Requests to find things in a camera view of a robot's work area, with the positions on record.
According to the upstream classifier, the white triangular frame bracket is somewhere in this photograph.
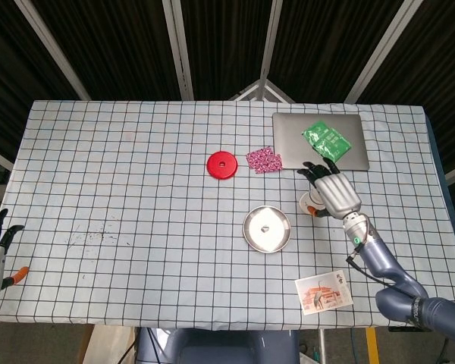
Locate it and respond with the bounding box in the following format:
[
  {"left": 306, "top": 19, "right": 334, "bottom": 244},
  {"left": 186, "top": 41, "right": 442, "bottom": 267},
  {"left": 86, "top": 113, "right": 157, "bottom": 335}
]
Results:
[{"left": 229, "top": 78, "right": 296, "bottom": 103}]

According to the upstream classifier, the light blue checkered tablecloth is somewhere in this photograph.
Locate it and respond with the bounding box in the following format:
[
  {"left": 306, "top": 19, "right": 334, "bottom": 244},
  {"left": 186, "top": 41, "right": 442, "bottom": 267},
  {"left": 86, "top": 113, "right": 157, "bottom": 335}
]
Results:
[{"left": 0, "top": 99, "right": 455, "bottom": 331}]

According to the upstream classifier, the grey closed laptop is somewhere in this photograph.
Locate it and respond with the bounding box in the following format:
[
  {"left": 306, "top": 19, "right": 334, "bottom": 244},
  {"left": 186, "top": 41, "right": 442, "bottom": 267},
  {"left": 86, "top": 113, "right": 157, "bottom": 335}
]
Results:
[{"left": 271, "top": 111, "right": 371, "bottom": 171}]

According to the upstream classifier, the postcard with red building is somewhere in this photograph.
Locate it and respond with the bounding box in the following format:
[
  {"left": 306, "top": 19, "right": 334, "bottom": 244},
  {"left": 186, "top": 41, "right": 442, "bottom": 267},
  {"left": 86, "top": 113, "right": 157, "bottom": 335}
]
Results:
[{"left": 294, "top": 269, "right": 354, "bottom": 315}]

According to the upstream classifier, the white paper cup blue print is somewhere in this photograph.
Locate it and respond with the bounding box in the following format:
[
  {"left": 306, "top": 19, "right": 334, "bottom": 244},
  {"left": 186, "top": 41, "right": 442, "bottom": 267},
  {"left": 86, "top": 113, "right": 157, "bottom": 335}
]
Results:
[{"left": 299, "top": 189, "right": 327, "bottom": 217}]

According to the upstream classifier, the brown cardboard sheet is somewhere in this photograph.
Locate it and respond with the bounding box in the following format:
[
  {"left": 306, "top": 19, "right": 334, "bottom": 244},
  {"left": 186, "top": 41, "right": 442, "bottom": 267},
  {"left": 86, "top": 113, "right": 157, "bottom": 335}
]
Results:
[{"left": 77, "top": 325, "right": 137, "bottom": 364}]

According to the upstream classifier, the blue grey robot torso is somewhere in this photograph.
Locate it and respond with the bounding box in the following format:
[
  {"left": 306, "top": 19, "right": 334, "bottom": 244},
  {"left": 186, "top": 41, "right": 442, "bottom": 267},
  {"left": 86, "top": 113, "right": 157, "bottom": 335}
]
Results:
[{"left": 136, "top": 328, "right": 300, "bottom": 364}]

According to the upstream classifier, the green foil packet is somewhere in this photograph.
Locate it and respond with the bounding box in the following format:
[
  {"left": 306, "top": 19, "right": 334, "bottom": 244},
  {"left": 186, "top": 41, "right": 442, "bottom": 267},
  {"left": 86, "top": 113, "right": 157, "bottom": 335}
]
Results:
[
  {"left": 313, "top": 127, "right": 353, "bottom": 165},
  {"left": 301, "top": 120, "right": 337, "bottom": 152}
]

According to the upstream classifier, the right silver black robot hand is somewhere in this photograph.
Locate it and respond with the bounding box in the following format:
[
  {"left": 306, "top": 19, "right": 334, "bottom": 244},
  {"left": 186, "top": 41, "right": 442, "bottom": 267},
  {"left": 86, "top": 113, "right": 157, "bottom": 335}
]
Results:
[{"left": 297, "top": 157, "right": 362, "bottom": 221}]

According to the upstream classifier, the pink patterned packet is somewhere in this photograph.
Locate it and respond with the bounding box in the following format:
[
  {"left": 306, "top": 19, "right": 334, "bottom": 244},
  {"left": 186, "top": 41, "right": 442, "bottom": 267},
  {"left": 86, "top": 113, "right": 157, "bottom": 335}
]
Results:
[
  {"left": 254, "top": 152, "right": 284, "bottom": 174},
  {"left": 246, "top": 147, "right": 276, "bottom": 170}
]

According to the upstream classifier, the red round plastic lid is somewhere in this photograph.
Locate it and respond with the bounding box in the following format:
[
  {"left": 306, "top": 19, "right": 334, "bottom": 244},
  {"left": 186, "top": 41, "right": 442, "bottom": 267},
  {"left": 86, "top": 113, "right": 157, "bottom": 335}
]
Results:
[{"left": 206, "top": 150, "right": 239, "bottom": 180}]

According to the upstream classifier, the round steel plate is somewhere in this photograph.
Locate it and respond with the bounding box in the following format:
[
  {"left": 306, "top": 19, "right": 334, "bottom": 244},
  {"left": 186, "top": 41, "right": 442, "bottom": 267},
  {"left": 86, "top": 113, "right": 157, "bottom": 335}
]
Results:
[{"left": 243, "top": 205, "right": 292, "bottom": 253}]

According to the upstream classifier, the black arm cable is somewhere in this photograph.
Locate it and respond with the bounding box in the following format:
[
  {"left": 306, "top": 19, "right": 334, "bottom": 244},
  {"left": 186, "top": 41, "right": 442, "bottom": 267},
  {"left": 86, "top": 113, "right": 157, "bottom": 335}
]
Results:
[{"left": 346, "top": 221, "right": 420, "bottom": 300}]

